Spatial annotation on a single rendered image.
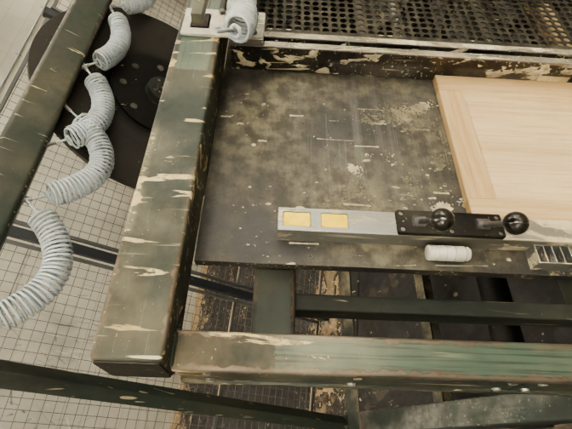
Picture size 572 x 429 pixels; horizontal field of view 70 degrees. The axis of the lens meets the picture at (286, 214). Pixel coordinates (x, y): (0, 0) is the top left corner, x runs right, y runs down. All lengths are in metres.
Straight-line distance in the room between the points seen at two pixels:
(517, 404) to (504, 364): 0.69
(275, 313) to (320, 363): 0.15
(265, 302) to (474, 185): 0.49
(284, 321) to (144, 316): 0.25
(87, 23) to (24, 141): 0.52
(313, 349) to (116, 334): 0.29
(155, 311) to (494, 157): 0.76
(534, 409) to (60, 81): 1.61
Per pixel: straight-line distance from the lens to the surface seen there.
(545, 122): 1.16
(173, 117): 0.84
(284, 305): 0.76
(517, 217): 0.73
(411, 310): 0.82
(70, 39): 1.51
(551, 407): 1.39
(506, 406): 1.44
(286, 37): 1.09
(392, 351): 0.68
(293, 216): 0.76
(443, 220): 0.68
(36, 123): 1.28
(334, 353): 0.66
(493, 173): 0.98
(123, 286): 0.66
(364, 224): 0.77
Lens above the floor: 2.05
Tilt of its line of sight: 29 degrees down
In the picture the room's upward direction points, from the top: 68 degrees counter-clockwise
